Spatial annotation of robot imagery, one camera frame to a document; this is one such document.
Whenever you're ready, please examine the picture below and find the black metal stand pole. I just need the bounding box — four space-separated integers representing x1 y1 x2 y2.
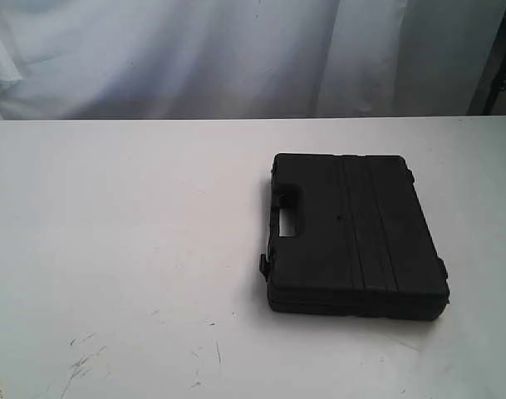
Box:
484 9 506 116

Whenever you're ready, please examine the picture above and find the black plastic tool case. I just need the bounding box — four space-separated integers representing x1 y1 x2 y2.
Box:
259 153 450 321

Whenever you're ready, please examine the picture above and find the white backdrop curtain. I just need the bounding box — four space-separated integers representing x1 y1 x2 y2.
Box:
0 1 506 120

